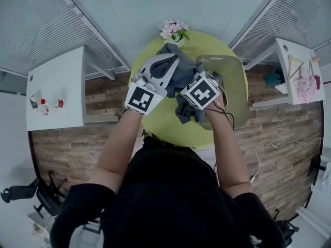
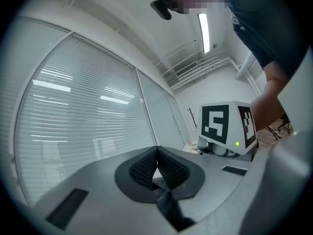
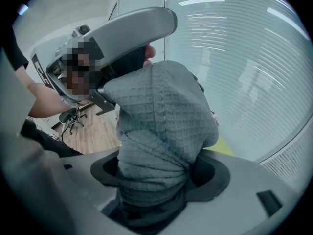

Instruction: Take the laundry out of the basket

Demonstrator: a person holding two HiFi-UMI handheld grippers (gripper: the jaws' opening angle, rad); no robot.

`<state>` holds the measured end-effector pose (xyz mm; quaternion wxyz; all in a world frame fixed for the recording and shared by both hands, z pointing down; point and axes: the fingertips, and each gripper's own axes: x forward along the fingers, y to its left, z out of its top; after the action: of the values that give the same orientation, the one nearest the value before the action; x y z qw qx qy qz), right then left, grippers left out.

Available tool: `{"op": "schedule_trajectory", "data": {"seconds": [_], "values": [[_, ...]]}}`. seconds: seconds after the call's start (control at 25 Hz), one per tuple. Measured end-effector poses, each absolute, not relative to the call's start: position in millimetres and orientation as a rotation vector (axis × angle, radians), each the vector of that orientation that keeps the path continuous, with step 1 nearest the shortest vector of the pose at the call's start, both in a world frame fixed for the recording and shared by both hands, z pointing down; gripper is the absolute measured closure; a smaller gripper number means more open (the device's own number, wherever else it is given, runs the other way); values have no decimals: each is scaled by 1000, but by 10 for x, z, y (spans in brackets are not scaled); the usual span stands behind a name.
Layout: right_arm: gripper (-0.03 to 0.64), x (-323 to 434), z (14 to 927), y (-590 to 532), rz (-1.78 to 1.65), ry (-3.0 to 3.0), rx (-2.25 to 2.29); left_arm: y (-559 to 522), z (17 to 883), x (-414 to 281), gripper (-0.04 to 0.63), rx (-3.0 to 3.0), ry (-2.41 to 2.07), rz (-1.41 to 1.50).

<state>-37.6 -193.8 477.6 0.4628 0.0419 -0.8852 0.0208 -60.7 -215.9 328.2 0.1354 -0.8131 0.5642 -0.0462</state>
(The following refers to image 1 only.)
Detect white table with grommet hole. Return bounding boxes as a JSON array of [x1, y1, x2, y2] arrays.
[[25, 46, 120, 132]]

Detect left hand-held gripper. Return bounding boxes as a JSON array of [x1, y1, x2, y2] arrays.
[[124, 53, 179, 116]]

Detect teal cloth bundle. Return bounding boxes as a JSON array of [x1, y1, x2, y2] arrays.
[[263, 67, 285, 86]]

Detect wooden clothes hanger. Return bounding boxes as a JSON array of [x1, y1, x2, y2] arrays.
[[287, 54, 314, 83]]

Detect grey tissue holder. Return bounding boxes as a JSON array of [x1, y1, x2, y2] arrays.
[[29, 94, 42, 111]]

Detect white table with hangers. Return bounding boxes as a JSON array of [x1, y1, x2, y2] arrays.
[[244, 37, 326, 110]]

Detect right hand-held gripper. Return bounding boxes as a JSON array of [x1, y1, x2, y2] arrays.
[[180, 71, 221, 111]]

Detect person's black clothing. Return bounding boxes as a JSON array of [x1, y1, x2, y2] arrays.
[[50, 135, 287, 248]]

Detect pink crumpled garment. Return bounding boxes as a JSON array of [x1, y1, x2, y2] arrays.
[[295, 68, 318, 104]]

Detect light grey bag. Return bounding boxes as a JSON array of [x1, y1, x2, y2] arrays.
[[69, 217, 104, 248]]

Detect clear bottle red cap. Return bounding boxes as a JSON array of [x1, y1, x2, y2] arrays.
[[39, 98, 65, 109]]

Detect person's right forearm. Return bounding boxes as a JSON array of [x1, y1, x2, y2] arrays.
[[205, 100, 254, 199]]

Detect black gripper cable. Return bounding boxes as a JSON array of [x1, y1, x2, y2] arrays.
[[211, 71, 235, 132]]

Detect grey plastic bin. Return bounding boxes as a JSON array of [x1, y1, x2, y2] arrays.
[[194, 54, 250, 131]]

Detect dark grey clothes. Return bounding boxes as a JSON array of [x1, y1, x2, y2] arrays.
[[156, 42, 223, 125]]

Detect person's left forearm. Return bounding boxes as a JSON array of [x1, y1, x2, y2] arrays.
[[88, 108, 147, 191]]

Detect white power cable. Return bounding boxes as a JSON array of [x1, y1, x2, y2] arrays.
[[249, 137, 324, 183]]

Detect round table green tablecloth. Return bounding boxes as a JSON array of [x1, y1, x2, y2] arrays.
[[128, 30, 250, 150]]

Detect pink flowers in white pot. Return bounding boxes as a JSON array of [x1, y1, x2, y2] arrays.
[[157, 19, 191, 48]]

